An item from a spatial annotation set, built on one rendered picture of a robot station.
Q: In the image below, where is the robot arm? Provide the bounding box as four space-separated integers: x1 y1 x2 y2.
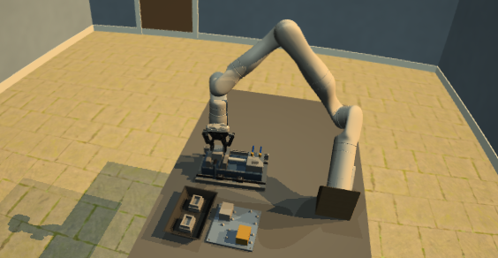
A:
206 19 363 190

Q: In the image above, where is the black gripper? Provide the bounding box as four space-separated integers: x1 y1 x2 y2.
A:
202 129 235 154

